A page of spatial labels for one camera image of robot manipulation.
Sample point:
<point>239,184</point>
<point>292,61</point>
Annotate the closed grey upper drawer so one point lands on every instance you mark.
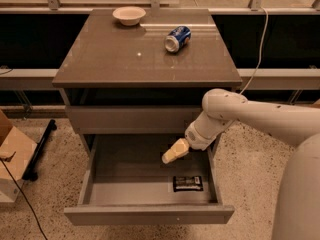
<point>130,119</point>

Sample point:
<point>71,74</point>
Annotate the open grey middle drawer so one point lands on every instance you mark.
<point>126,183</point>

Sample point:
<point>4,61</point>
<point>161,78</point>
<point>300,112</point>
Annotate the black stand foot left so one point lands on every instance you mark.
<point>30,173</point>

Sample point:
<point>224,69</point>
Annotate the blue soda can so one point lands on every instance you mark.
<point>177,38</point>

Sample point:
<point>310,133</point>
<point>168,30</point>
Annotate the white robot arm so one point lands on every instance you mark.
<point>297,213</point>

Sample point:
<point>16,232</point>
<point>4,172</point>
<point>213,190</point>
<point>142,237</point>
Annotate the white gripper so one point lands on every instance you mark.
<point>194,136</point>

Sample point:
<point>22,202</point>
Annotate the white paper bowl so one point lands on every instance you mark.
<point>129,15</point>

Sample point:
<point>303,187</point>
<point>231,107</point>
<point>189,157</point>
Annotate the grey drawer cabinet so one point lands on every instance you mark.
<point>114,65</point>

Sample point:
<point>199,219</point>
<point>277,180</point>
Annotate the black rxbar chocolate wrapper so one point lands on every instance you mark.
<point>187,183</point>

